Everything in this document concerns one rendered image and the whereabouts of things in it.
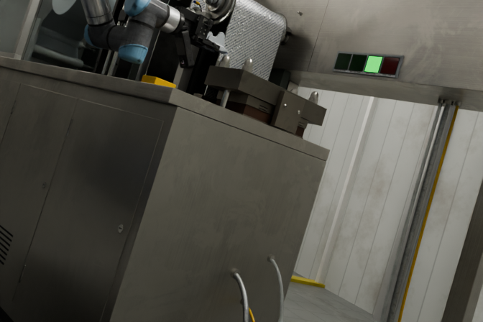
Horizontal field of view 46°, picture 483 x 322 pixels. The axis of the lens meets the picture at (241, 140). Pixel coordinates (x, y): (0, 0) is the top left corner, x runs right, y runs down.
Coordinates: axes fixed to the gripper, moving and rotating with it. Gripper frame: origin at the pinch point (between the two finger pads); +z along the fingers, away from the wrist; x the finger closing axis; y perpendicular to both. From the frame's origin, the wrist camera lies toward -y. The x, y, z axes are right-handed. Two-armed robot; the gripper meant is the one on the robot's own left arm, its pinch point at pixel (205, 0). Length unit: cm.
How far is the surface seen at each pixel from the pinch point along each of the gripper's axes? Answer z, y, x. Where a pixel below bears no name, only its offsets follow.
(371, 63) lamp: 31, 19, -43
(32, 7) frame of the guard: -7, -18, 94
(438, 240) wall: 244, 129, 36
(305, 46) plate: 29.0, 22.5, -13.3
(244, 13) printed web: 7.8, 6.2, -8.1
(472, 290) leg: 80, -14, -85
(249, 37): 15.7, 5.0, -8.1
